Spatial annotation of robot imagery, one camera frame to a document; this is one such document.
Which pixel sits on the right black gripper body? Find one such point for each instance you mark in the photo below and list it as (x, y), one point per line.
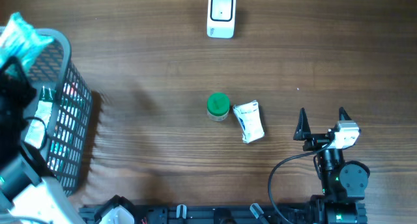
(316, 142)

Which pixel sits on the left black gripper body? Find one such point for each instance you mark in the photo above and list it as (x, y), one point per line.
(14, 98)

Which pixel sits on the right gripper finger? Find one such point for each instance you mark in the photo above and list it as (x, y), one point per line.
(302, 131)
(343, 114)

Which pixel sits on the teal wet wipes pack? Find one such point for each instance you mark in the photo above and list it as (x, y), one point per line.
(21, 40)

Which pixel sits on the white tissue pack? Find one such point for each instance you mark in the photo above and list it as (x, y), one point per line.
(248, 116)

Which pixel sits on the green lid jar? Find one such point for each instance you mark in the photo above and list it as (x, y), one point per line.
(218, 106)

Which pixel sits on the green 3M cloth package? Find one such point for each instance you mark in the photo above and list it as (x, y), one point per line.
(37, 132)

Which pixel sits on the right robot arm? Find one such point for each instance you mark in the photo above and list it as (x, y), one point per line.
(343, 182)

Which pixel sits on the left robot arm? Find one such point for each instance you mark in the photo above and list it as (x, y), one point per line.
(29, 190)

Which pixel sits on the white barcode scanner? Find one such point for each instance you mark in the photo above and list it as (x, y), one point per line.
(221, 15)

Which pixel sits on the grey mesh plastic basket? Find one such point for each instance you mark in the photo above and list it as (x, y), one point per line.
(71, 111)

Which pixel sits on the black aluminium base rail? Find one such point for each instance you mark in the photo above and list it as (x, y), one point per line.
(204, 214)

